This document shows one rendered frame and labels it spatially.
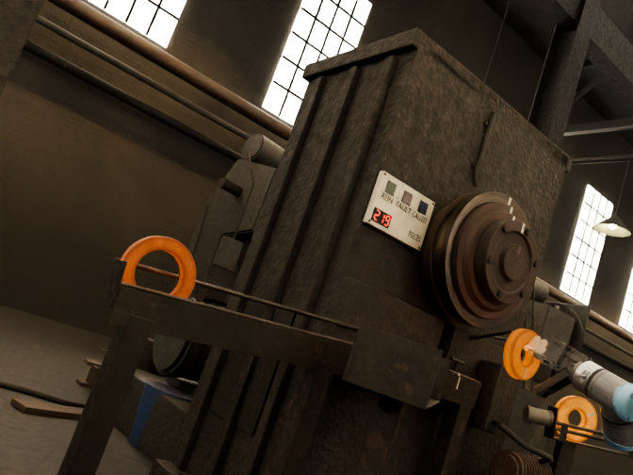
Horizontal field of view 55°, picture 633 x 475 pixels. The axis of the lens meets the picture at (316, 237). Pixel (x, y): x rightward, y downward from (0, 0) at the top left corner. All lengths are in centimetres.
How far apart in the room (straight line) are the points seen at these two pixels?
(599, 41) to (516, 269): 614
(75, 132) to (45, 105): 43
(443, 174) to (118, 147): 602
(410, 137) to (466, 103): 31
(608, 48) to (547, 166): 561
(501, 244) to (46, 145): 623
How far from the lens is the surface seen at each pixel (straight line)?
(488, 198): 214
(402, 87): 211
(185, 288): 150
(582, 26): 772
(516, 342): 193
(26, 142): 759
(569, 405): 237
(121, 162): 783
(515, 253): 211
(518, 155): 253
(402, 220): 203
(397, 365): 144
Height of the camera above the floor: 62
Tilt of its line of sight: 10 degrees up
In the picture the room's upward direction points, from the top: 19 degrees clockwise
